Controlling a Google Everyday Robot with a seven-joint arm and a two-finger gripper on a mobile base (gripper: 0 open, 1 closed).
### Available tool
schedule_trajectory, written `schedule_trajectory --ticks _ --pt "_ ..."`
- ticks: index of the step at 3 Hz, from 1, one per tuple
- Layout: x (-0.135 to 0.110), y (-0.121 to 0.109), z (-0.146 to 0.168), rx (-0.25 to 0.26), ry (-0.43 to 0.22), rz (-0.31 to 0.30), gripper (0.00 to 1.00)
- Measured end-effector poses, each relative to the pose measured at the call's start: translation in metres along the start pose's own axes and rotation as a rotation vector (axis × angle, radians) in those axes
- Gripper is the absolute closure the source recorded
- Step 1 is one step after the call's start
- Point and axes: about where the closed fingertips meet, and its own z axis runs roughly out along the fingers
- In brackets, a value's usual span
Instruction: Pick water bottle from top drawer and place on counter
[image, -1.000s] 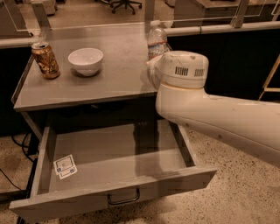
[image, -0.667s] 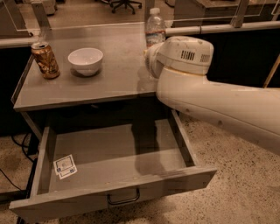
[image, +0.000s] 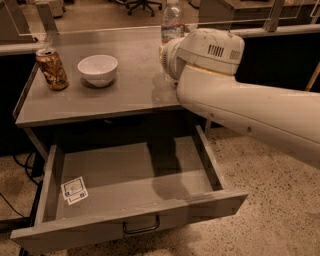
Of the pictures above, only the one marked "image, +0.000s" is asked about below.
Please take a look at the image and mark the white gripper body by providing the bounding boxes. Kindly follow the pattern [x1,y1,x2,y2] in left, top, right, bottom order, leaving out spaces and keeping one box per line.
[160,38,184,80]

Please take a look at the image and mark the clear plastic water bottle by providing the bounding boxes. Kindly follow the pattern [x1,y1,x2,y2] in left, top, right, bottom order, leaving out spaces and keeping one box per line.
[160,0,185,45]

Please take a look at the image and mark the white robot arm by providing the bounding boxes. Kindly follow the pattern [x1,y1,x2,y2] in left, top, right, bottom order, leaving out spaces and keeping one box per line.
[160,28,320,168]

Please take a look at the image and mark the grey metal cabinet counter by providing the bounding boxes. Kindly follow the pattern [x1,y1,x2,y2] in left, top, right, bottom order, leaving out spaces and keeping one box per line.
[12,25,223,161]

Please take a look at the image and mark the grey open top drawer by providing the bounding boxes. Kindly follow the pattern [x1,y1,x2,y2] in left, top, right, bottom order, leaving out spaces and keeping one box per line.
[11,126,247,255]

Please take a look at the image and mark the black office chair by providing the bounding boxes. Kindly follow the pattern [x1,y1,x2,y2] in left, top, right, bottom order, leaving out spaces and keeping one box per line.
[125,0,163,17]

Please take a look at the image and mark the white ceramic bowl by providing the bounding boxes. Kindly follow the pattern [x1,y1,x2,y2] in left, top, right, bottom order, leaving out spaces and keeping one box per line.
[77,55,118,87]

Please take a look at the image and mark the brown soda can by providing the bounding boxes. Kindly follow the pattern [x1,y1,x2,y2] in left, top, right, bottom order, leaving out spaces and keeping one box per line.
[36,48,69,91]

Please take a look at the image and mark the white fiducial tag card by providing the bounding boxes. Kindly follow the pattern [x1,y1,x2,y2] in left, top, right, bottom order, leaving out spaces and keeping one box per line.
[61,177,88,205]

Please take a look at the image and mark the grey horizontal rail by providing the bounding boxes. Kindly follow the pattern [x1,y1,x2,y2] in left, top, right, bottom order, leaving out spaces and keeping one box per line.
[181,23,320,43]

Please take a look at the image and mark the yellow frame cart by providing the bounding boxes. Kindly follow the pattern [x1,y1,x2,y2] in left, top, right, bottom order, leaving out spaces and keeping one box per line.
[305,62,320,92]

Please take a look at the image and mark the black drawer handle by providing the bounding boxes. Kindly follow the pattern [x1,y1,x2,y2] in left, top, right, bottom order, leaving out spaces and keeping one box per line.
[122,215,160,235]

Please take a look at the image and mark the black floor cables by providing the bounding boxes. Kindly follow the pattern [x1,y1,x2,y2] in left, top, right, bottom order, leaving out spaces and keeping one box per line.
[0,151,43,219]

